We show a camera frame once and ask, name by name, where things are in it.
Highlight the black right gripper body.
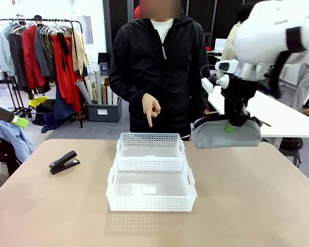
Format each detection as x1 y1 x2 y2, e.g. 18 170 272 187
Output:
221 75 257 108

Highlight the grey zipper pouch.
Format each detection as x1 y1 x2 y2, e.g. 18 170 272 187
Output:
190 114 272 150

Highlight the black stapler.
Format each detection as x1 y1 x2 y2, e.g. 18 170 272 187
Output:
48 150 81 175

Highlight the person's right forearm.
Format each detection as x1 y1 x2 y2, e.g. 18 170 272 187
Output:
108 74 147 102

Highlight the person's left forearm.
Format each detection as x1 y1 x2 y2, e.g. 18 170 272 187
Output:
192 77 210 121

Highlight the person's right hand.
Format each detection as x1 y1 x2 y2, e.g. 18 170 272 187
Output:
141 93 162 128

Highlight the light blue shirt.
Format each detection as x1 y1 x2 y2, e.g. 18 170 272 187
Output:
0 118 36 163

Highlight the yellow garment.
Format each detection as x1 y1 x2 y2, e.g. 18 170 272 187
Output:
28 96 49 109

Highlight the dark blue garment pile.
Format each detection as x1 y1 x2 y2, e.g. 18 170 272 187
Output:
31 99 76 134

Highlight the white table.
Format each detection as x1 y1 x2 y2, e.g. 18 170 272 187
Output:
207 85 309 139

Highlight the person in beige coat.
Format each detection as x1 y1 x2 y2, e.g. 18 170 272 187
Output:
221 2 252 62

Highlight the black bag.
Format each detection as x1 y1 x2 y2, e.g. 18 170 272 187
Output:
278 137 304 158

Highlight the red dress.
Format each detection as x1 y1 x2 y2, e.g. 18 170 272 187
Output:
50 34 82 112

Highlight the dark grey coat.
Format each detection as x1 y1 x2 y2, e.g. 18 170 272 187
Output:
7 32 29 91

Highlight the red coat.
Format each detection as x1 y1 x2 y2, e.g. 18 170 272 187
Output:
22 25 52 90

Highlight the person in grey trousers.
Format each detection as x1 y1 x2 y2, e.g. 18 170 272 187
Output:
290 46 309 112

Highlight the grey paper roll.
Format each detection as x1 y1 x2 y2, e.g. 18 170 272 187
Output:
75 78 93 104

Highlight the grey jacket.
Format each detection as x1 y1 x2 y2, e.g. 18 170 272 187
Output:
35 25 58 81

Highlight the pale teal jacket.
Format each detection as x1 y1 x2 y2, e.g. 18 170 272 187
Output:
0 22 16 77

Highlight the beige cardboard tube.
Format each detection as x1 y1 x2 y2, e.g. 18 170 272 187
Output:
83 74 95 102

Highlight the white perforated plastic basket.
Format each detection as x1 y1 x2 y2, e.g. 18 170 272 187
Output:
105 156 198 213
115 132 187 165

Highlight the grey storage bin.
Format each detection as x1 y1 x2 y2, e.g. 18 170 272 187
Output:
87 97 123 122

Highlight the grey cardboard tube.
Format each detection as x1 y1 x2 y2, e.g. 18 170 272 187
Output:
94 70 103 105

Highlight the beige garment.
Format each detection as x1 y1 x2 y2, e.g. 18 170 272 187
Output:
71 30 90 75

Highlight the white paper roll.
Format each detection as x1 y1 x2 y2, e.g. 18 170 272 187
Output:
101 86 118 105

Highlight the person in black jacket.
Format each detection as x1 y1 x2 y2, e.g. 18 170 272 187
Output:
108 11 210 142

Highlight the white t-shirt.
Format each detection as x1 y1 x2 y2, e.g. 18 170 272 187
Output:
150 18 175 43

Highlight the black stool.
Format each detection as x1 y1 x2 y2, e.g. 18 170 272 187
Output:
97 52 111 76

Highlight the black clothes rack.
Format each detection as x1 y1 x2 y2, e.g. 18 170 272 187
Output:
0 18 84 129

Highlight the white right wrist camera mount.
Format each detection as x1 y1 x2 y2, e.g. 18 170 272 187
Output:
201 76 230 94

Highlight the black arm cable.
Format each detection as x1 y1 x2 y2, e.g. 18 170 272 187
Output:
269 50 291 99

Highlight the white wall sign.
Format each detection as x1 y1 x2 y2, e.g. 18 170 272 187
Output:
79 15 94 45

